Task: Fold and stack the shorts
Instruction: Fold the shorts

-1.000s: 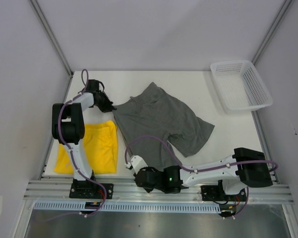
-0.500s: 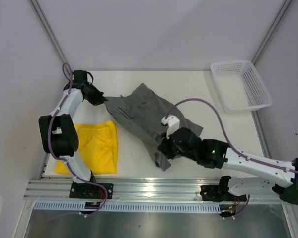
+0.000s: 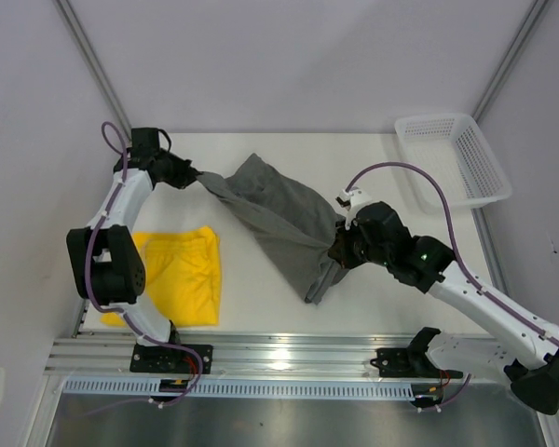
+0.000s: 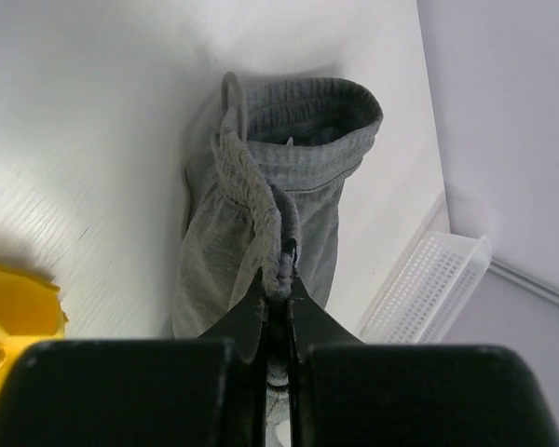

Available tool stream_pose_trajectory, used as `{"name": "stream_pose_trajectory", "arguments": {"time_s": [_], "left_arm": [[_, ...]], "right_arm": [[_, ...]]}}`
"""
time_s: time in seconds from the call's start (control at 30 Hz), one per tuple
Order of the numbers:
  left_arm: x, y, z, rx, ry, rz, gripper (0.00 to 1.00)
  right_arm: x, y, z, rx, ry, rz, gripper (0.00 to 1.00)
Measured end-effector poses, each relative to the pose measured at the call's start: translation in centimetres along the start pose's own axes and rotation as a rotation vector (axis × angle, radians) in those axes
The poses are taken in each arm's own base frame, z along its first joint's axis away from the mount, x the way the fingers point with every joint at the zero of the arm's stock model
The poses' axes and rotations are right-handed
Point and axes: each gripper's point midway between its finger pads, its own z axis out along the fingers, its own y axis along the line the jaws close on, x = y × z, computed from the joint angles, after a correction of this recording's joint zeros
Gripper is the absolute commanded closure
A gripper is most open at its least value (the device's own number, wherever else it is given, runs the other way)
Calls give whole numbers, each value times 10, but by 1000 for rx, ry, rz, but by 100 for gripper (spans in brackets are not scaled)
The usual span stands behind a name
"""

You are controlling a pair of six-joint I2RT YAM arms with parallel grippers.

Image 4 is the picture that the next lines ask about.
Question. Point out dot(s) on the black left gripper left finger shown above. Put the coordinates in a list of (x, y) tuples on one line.
[(204, 391)]

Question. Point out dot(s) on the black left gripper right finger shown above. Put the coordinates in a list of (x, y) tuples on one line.
[(344, 392)]

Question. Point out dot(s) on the grey shorts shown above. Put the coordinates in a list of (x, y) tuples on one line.
[(264, 195)]

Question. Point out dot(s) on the yellow shorts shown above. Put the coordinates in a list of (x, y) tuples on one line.
[(30, 312)]

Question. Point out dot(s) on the white plastic basket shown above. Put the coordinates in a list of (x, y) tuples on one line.
[(429, 285)]

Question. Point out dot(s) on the right aluminium frame post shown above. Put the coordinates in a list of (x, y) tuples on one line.
[(525, 281)]

